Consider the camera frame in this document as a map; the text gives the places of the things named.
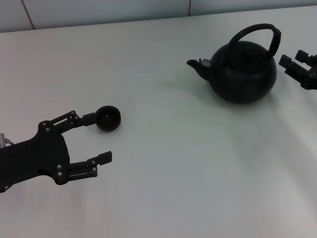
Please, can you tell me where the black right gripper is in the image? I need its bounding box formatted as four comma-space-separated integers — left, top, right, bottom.
278, 49, 317, 90

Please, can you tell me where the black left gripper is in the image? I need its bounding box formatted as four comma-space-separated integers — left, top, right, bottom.
0, 110, 113, 193

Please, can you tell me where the small dark teacup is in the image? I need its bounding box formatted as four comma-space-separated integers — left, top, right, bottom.
95, 105, 122, 132

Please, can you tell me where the black round teapot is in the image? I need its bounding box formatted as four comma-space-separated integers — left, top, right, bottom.
186, 23, 282, 104

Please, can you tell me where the left gripper cable with plug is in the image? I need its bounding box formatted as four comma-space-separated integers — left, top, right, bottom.
0, 133, 15, 149

